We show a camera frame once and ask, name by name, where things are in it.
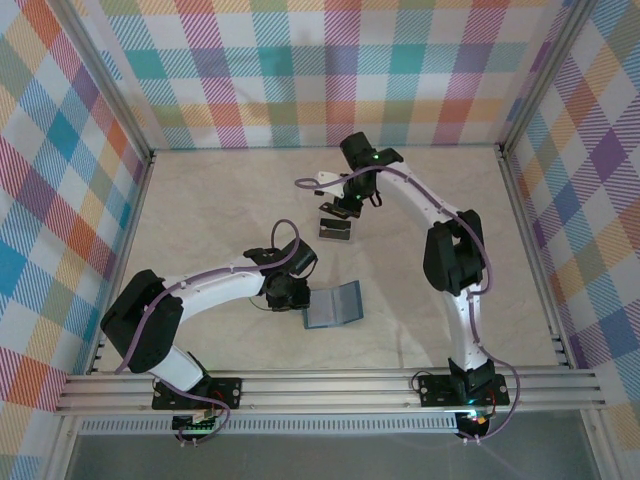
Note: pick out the blue card holder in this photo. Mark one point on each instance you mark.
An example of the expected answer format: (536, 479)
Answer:
(332, 307)

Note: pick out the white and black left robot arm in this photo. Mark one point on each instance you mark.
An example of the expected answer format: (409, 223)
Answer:
(220, 291)

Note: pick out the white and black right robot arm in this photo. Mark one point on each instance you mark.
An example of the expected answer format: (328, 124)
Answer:
(462, 325)

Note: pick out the small circuit board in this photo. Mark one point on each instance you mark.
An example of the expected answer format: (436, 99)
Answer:
(195, 425)
(475, 419)

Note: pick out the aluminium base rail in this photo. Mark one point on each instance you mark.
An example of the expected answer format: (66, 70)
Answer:
(325, 395)

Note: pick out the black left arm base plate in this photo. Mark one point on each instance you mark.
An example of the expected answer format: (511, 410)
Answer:
(227, 392)

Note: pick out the aluminium side rail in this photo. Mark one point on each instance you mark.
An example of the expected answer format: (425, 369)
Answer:
(524, 225)
(127, 250)

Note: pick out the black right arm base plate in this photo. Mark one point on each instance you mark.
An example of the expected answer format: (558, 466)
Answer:
(435, 390)

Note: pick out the aluminium corner post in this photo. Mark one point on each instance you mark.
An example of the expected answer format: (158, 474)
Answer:
(112, 90)
(545, 75)

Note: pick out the aluminium frame strut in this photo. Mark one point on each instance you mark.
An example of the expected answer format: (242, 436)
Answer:
(60, 450)
(600, 450)

